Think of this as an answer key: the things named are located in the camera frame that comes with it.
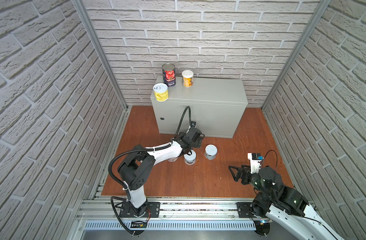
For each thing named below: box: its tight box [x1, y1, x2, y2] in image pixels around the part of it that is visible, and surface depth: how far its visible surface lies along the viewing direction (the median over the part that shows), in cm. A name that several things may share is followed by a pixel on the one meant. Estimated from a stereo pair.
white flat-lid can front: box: [181, 69, 194, 88], surface depth 82 cm
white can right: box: [205, 144, 218, 160], surface depth 91 cm
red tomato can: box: [161, 63, 176, 87], surface depth 79 cm
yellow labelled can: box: [153, 83, 169, 102], surface depth 75 cm
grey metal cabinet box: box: [150, 75, 248, 139], surface depth 85 cm
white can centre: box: [183, 149, 197, 166], surface depth 89 cm
